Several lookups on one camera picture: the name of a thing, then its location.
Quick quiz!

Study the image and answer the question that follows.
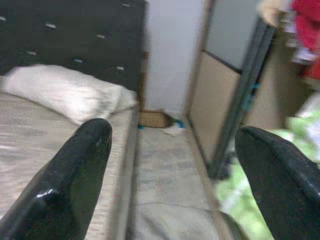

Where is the black tufted headboard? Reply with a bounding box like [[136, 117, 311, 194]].
[[0, 0, 149, 112]]

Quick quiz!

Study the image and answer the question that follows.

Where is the tan brown box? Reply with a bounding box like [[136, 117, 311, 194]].
[[138, 109, 174, 129]]

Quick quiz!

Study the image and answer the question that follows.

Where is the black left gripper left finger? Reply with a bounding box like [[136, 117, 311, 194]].
[[0, 118, 113, 240]]

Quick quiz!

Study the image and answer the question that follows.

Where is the light green ruffled dress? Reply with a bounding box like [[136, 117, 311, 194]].
[[213, 94, 320, 240]]

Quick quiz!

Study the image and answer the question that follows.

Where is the white quilted mattress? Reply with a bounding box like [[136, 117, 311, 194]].
[[0, 74, 141, 240]]

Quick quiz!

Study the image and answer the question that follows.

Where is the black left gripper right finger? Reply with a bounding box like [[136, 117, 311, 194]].
[[234, 125, 320, 240]]

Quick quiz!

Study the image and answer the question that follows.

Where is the black-framed sliding wardrobe door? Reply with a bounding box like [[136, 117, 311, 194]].
[[183, 0, 277, 182]]

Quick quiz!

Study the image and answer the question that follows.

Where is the white pillow with print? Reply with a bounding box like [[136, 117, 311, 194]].
[[0, 64, 140, 126]]

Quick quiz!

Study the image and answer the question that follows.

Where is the red hanging garment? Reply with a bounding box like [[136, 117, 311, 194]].
[[289, 0, 320, 80]]

